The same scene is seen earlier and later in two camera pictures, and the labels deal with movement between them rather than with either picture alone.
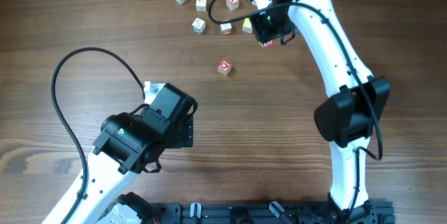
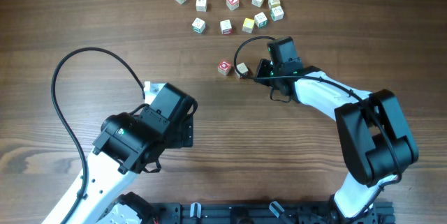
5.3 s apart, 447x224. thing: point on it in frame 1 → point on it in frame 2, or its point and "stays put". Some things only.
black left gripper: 188,130 stays put
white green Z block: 198,26 stays put
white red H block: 265,45 → 242,68
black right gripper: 264,33 → 263,65
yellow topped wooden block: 247,26 stays put
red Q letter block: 224,68 stays put
